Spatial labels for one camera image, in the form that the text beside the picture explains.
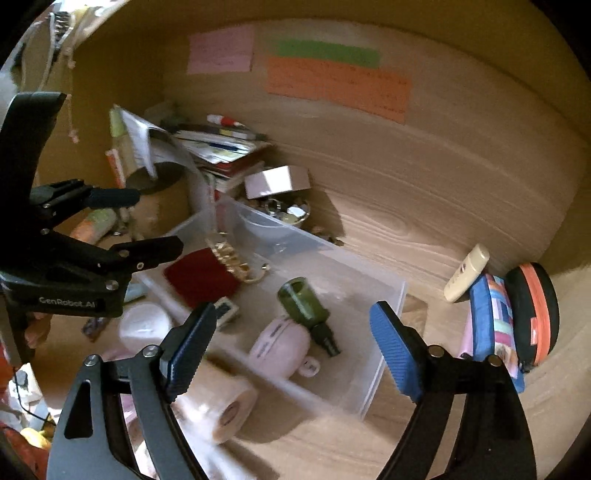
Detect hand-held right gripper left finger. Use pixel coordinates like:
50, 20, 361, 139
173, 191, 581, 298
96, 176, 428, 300
46, 302, 218, 480

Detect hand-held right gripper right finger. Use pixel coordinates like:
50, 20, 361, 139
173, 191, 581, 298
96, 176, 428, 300
369, 300, 539, 480

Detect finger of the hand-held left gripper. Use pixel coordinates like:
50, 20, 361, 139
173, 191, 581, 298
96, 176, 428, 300
30, 179, 140, 232
106, 236, 184, 278

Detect clear plastic bin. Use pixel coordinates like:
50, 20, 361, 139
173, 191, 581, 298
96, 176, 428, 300
139, 194, 408, 421

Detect pale pink tape roll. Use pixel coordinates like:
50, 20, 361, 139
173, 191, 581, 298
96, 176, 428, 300
173, 357, 258, 445

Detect pink headphones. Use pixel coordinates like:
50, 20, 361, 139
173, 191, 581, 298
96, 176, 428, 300
249, 318, 321, 380

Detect green glass bottle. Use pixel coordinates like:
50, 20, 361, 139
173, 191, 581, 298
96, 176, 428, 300
277, 277, 342, 358

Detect wooden desktop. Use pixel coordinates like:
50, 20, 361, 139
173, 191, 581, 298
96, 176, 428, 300
28, 185, 591, 480

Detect green orange tube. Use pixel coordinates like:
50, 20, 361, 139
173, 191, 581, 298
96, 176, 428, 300
69, 208, 118, 245

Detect brown cardboard canister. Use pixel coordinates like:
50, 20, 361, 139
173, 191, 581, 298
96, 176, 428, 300
124, 161, 185, 197

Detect small dark card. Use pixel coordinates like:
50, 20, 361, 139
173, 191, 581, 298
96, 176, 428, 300
215, 298, 240, 329

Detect white round lid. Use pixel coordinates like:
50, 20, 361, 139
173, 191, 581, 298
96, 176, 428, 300
119, 302, 172, 354

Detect dark red pouch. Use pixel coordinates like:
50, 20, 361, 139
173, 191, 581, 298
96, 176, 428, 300
164, 248, 241, 310

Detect white printed paper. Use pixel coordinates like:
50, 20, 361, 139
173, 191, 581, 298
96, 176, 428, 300
111, 105, 195, 178

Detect pink flat case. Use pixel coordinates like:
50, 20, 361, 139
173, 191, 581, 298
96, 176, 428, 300
459, 318, 476, 360

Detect clear plastic organiser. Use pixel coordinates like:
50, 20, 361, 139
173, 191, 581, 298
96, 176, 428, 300
152, 129, 218, 227

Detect blue patchwork pouch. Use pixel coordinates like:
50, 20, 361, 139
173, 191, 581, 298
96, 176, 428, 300
468, 273, 527, 394

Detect cream lotion bottle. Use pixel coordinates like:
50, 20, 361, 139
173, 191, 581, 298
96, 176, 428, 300
444, 244, 490, 303

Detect stack of books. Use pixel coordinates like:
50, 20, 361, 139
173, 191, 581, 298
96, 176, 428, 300
178, 122, 273, 192

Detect black orange zip case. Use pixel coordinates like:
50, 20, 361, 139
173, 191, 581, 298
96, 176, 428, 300
505, 262, 560, 374

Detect white cardboard box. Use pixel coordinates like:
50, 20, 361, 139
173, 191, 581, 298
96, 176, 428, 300
244, 165, 311, 200

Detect pink paper note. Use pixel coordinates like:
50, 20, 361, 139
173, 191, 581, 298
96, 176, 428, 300
187, 24, 256, 75

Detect orange cloth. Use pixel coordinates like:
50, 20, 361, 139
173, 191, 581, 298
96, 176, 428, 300
0, 425, 51, 480

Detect orange paper note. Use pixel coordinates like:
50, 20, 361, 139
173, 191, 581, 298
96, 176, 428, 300
267, 56, 411, 124

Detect green paper note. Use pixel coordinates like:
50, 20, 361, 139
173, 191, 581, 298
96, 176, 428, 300
274, 39, 382, 69

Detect hanging beaded string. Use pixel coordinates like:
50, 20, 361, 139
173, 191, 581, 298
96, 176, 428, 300
65, 46, 80, 145

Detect gold chain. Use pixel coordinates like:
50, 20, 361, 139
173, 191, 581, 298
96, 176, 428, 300
205, 237, 271, 283

